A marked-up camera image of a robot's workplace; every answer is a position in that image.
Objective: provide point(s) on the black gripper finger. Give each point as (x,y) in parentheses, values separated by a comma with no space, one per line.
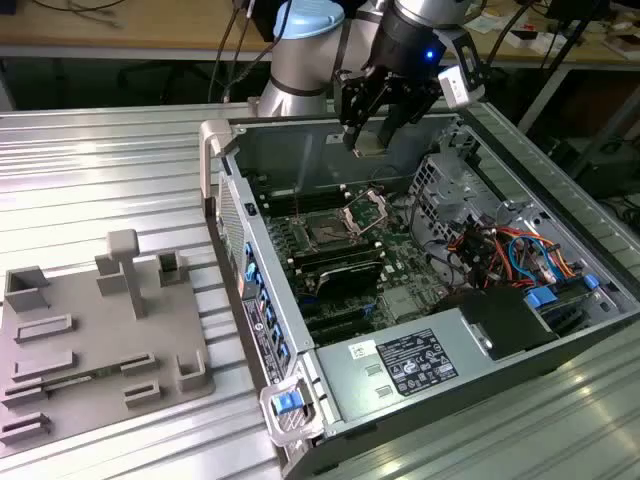
(405,105)
(352,100)

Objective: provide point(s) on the silver square CPU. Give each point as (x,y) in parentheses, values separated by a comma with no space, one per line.
(371,146)

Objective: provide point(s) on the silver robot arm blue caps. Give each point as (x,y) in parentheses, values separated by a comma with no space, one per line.
(300,65)

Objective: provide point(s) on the CPU socket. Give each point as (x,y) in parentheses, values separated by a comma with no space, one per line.
(327,232)

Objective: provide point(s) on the metal perforated drive cage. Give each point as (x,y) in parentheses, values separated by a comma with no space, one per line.
(450,190)

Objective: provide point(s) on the white box on desk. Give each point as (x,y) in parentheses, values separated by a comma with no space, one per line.
(525,40)

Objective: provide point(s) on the black installed RAM sticks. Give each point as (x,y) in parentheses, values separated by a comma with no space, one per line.
(330,252)

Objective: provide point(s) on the green motherboard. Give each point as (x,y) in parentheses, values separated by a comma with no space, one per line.
(400,265)

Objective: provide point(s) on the wooden desk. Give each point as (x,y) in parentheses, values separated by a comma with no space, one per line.
(150,25)

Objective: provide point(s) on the black air shroud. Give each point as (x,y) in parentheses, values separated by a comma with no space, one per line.
(500,315)

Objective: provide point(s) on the blue disk carrier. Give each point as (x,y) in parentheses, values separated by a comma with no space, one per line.
(542,300)

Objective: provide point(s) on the grey power supply unit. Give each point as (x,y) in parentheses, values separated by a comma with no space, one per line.
(340,370)

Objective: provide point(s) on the open grey PC case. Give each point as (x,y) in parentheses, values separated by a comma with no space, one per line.
(500,380)

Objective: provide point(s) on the grey parts rack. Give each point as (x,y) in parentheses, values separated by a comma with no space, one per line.
(100,325)

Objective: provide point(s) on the green RAM stick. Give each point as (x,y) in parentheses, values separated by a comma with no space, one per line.
(75,377)

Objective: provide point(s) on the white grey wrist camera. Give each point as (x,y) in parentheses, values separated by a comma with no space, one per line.
(457,87)

